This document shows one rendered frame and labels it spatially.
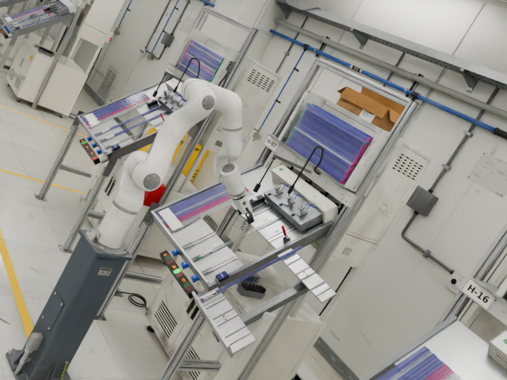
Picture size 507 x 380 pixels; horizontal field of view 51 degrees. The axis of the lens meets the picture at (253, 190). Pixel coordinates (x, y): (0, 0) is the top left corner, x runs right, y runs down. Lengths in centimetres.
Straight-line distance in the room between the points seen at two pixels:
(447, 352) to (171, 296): 163
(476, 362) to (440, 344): 14
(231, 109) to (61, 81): 472
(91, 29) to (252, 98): 327
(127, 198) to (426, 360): 132
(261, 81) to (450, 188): 157
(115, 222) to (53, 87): 466
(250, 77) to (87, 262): 200
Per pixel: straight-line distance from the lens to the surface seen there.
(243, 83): 379
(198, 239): 268
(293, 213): 264
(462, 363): 216
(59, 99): 687
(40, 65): 671
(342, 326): 433
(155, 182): 216
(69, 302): 240
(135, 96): 417
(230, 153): 233
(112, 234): 229
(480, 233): 389
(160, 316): 323
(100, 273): 235
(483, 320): 238
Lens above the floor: 164
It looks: 11 degrees down
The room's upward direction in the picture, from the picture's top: 30 degrees clockwise
